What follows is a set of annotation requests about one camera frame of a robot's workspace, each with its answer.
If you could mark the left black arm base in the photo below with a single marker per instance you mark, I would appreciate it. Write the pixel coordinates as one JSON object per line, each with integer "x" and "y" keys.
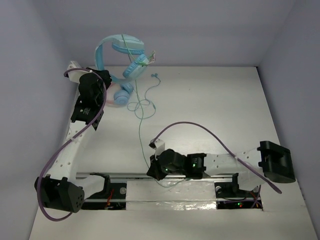
{"x": 112, "y": 197}

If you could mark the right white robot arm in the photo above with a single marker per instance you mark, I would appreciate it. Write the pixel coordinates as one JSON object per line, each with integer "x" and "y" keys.
{"x": 269, "y": 163}

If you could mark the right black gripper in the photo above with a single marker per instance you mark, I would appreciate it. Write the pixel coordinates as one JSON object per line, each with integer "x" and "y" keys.
{"x": 155, "y": 170}

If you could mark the aluminium rail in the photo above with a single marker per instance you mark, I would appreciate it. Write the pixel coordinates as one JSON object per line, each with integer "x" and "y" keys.
{"x": 140, "y": 176}

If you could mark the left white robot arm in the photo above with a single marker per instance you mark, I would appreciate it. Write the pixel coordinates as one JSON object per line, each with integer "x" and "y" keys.
{"x": 57, "y": 186}

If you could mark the blue earbuds with cable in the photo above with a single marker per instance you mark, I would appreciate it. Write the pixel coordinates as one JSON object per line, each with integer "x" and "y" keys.
{"x": 144, "y": 107}

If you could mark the white foam block with tape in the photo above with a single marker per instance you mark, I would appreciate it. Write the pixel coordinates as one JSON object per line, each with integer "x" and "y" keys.
{"x": 170, "y": 195}

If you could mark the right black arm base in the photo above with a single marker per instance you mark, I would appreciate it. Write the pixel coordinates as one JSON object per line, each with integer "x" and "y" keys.
{"x": 229, "y": 196}

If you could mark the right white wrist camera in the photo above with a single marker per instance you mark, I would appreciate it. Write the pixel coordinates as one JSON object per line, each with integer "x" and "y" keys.
{"x": 158, "y": 146}

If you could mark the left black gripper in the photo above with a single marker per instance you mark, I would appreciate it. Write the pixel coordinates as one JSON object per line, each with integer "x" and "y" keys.
{"x": 104, "y": 77}

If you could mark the pink blue cat-ear headphones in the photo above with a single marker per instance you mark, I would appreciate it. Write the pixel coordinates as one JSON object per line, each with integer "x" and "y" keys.
{"x": 118, "y": 95}

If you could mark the large light blue headphones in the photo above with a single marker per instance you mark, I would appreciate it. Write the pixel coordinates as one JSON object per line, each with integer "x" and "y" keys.
{"x": 126, "y": 51}

